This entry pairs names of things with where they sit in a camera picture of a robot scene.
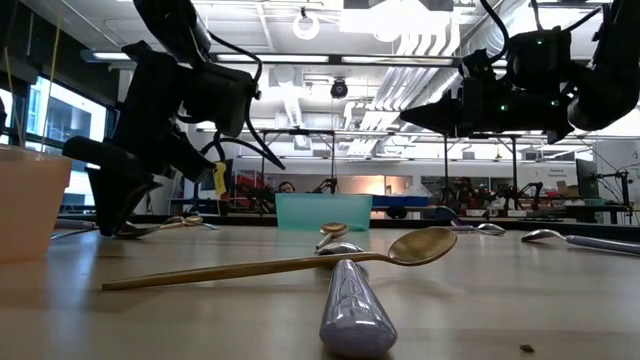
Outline black camera cable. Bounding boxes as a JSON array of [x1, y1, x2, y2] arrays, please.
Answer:
[[174, 29, 287, 171]]

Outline yellow tag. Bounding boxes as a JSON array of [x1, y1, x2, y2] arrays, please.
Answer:
[[212, 160, 229, 196]]

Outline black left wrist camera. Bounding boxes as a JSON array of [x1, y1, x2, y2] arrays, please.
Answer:
[[187, 62, 259, 139]]

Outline black hanging camera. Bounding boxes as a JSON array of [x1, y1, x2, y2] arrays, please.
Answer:
[[329, 78, 350, 100]]

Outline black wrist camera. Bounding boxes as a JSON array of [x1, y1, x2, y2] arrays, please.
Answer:
[[187, 62, 259, 139], [507, 27, 574, 94]]

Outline black aluminium table frame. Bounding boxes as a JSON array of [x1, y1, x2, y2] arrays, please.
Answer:
[[42, 213, 640, 244]]

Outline large window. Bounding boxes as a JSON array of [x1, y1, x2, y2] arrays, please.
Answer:
[[0, 74, 121, 209]]

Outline lavender-handled silver spoon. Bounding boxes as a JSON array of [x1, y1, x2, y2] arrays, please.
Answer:
[[314, 241, 399, 359], [449, 222, 507, 236], [520, 228, 640, 256]]

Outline red machine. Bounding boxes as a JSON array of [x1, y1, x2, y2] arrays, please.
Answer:
[[449, 177, 482, 211], [232, 172, 279, 214]]

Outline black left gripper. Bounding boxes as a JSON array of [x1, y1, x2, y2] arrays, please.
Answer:
[[62, 40, 216, 236]]

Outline spoons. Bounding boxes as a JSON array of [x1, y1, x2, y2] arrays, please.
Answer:
[[164, 215, 221, 232]]

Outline gold spoon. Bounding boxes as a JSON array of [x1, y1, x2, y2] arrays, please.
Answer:
[[158, 214, 205, 232], [314, 221, 350, 251], [101, 227, 459, 292]]

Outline rainbow iridescent spoon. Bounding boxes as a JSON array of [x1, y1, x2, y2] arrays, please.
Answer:
[[433, 205, 464, 230]]

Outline black frame stand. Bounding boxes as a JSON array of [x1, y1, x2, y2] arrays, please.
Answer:
[[259, 128, 337, 196], [442, 132, 519, 201]]

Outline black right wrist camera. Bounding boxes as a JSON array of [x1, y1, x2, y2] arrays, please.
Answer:
[[507, 27, 574, 94]]

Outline white ring light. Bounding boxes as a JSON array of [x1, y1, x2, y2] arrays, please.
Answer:
[[292, 12, 321, 41]]

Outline orange translucent plastic bin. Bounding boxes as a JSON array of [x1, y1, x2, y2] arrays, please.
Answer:
[[0, 144, 74, 264]]

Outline blue storage bins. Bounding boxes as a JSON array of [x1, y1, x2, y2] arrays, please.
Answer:
[[372, 194, 431, 208]]

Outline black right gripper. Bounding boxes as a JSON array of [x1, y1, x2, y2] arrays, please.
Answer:
[[399, 49, 576, 145]]

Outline green translucent plastic bin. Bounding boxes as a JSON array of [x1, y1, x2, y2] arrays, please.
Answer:
[[274, 192, 374, 233]]

